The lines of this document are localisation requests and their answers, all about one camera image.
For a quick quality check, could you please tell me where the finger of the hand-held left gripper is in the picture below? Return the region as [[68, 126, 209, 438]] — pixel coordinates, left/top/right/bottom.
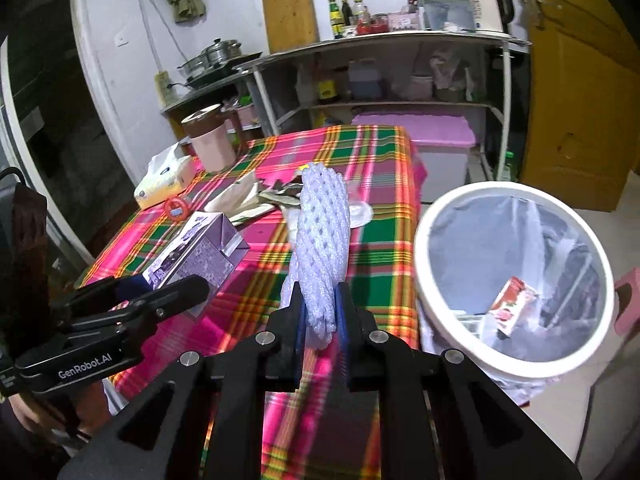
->
[[57, 276, 153, 328], [107, 274, 211, 333]]

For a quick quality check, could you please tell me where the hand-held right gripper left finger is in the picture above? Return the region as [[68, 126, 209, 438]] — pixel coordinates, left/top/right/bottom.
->
[[57, 282, 307, 480]]

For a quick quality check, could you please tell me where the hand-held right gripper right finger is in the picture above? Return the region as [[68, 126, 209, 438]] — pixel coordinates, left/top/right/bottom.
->
[[336, 282, 583, 480]]

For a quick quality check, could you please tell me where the purple drink carton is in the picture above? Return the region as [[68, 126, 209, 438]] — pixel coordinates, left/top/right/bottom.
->
[[142, 212, 250, 319]]

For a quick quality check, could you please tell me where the white foam fruit net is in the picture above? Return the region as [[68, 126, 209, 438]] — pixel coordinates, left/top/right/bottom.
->
[[279, 162, 352, 350]]

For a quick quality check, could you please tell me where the clear plastic cup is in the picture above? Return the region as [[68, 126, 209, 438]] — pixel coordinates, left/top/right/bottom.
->
[[345, 202, 374, 229]]

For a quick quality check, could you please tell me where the white round bin with liner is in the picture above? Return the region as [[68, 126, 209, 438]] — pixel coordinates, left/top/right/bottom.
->
[[413, 182, 616, 401]]

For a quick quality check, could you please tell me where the pink green plaid tablecloth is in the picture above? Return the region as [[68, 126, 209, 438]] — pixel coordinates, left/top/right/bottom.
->
[[80, 125, 429, 480]]

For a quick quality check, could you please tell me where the yellow and white tissue pack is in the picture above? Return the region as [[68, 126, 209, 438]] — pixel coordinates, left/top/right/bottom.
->
[[133, 142, 196, 210]]

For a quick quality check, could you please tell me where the crumpled white paper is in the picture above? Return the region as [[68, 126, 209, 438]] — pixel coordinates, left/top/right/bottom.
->
[[205, 175, 275, 222]]

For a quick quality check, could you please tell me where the crumpled dark wrapper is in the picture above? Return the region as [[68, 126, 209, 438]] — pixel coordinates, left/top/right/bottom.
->
[[259, 179, 302, 207]]

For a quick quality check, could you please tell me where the pink cup with brown lid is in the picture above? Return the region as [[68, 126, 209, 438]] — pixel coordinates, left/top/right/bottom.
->
[[180, 104, 237, 172]]

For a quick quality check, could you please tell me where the red and white carton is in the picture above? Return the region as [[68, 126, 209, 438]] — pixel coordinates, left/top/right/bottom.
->
[[487, 277, 541, 339]]

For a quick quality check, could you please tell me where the pink plastic basket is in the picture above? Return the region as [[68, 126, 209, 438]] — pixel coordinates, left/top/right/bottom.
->
[[222, 97, 261, 134]]

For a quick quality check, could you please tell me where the pink lidded storage box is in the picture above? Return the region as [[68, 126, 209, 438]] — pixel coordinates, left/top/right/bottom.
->
[[351, 112, 477, 204]]

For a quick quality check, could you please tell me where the grey side table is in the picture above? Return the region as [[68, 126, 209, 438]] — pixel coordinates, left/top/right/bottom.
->
[[159, 73, 262, 142]]

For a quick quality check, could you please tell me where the yellow power strip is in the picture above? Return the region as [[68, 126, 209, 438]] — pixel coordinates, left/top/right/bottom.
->
[[155, 72, 174, 109]]

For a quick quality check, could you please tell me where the grey blue plastic canister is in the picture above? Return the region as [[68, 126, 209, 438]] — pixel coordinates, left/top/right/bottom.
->
[[349, 59, 384, 101]]

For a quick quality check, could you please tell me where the pink plastic canister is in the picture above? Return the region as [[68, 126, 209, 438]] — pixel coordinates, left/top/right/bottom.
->
[[409, 74, 434, 101]]

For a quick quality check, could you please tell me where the metal steamer pot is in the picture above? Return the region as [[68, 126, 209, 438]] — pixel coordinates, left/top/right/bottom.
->
[[177, 37, 264, 82]]

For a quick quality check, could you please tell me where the grey metal shelf rack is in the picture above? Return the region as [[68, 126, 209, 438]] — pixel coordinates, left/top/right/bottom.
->
[[234, 29, 532, 182]]

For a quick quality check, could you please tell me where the pink plastic stool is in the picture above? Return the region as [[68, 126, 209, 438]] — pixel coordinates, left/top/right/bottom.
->
[[614, 267, 640, 337]]

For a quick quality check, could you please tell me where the red flat box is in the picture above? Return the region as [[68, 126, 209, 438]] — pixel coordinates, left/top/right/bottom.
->
[[355, 15, 391, 36]]

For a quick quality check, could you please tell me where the green bottle with yellow label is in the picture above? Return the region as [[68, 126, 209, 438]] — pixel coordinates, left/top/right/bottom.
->
[[328, 0, 346, 40]]

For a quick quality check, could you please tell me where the pink rectangular box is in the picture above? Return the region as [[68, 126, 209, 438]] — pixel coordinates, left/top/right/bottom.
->
[[387, 10, 421, 31]]

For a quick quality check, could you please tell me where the wooden cutting board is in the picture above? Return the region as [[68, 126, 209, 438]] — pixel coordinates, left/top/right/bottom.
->
[[262, 0, 320, 55]]

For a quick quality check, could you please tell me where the clear plastic storage container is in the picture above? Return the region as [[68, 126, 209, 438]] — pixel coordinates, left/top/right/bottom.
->
[[417, 0, 476, 32]]

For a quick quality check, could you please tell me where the yellow wooden door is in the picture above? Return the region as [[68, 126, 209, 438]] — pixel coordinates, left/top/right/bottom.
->
[[512, 0, 640, 212]]

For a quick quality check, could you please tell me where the white electric kettle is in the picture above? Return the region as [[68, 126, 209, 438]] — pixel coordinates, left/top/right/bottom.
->
[[467, 0, 516, 37]]

